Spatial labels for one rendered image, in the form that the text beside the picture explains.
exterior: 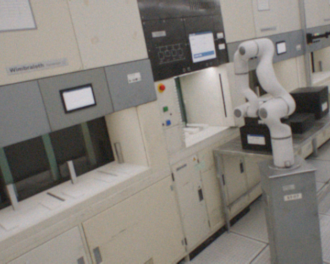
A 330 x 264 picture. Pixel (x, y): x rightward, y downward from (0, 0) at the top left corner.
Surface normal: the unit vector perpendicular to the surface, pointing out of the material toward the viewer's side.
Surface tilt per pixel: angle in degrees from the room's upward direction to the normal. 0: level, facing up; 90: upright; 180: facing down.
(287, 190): 90
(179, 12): 90
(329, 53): 90
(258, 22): 90
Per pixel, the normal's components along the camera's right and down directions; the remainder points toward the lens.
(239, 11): 0.68, 0.03
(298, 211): -0.02, 0.22
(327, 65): -0.71, 0.29
